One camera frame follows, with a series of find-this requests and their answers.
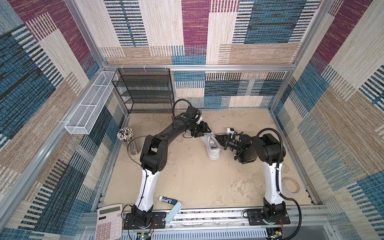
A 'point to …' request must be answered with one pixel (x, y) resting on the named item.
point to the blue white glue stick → (167, 200)
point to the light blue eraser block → (173, 212)
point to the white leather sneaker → (212, 145)
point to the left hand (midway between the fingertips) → (209, 130)
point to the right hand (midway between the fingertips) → (213, 137)
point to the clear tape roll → (291, 185)
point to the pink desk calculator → (109, 223)
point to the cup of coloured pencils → (125, 135)
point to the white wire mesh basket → (82, 119)
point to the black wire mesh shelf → (145, 90)
